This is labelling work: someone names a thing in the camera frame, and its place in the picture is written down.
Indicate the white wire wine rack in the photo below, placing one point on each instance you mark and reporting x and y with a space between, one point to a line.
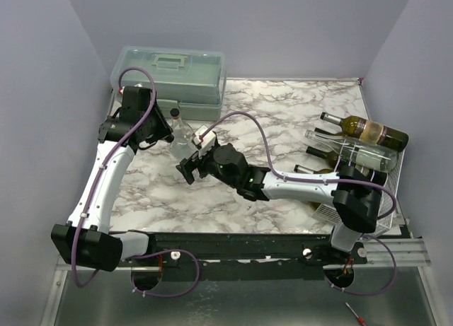
381 202

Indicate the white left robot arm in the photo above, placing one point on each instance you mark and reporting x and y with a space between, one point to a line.
84 240

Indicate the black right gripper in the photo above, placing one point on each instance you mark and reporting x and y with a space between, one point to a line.
193 164

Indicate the tall clear glass bottle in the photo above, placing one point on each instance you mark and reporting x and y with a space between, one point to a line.
355 151

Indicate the small clear black-capped bottle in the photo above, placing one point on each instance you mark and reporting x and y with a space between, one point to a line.
182 146

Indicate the wine bottle on rack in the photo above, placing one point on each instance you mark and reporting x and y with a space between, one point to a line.
320 131
368 131

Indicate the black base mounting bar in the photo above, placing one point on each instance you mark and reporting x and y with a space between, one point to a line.
247 257

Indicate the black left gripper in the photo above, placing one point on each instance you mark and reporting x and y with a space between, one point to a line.
164 128

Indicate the translucent green storage box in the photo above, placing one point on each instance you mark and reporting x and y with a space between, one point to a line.
192 81

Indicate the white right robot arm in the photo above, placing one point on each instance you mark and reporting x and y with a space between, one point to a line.
356 200

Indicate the top wine bottle on rack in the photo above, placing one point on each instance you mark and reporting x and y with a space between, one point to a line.
368 131

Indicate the green wine bottle tan label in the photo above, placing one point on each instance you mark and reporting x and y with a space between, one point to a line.
304 170

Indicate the red handled screwdriver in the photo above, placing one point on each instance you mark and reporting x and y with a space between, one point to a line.
359 319

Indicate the green wine bottle silver neck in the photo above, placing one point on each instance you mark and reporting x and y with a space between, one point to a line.
316 206

